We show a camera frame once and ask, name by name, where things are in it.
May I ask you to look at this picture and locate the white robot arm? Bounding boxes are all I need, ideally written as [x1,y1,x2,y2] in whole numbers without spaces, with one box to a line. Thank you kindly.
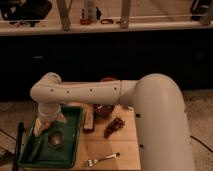
[30,72,196,171]

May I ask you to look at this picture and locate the bunch of dark grapes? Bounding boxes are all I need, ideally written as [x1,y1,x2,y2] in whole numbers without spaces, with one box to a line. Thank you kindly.
[104,117,125,139]

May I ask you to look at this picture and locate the green plastic tray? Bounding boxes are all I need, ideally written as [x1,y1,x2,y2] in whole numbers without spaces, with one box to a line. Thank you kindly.
[18,105,84,169]

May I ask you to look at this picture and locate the black office chair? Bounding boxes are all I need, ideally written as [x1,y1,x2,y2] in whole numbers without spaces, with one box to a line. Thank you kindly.
[0,0,52,27]

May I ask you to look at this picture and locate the black pole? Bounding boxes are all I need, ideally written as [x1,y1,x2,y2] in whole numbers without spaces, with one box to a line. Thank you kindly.
[12,122,24,171]

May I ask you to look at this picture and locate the small metal cup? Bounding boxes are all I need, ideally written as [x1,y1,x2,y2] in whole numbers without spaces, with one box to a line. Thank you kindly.
[47,130,64,149]

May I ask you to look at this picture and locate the red bowl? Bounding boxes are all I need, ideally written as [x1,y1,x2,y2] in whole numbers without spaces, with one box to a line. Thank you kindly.
[100,77,117,82]

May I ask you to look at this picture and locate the green cucumber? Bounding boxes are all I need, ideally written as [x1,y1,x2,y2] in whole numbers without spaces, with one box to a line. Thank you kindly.
[27,138,42,163]

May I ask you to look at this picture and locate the silver metal fork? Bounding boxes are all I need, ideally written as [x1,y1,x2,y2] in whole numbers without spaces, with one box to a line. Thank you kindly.
[84,152,120,167]

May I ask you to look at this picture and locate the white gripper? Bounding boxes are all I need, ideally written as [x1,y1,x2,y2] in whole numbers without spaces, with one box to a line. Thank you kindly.
[34,103,67,137]

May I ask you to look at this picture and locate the wooden block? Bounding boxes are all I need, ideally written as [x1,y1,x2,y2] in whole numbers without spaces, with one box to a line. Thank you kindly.
[83,106,94,133]

